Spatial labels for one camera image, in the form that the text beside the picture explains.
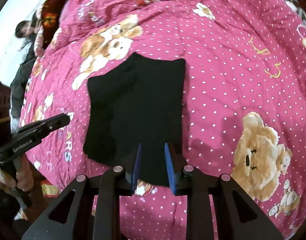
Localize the black pants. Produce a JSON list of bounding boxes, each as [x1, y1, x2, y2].
[[83, 53, 186, 186]]

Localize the left hand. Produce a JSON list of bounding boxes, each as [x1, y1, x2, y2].
[[0, 154, 34, 194]]

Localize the black jacket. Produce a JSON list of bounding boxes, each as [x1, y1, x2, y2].
[[10, 44, 36, 119]]

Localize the dark floral blanket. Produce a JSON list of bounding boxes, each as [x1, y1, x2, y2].
[[41, 0, 67, 49]]

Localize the pink bear print quilt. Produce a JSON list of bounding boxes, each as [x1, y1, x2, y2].
[[21, 0, 306, 239]]

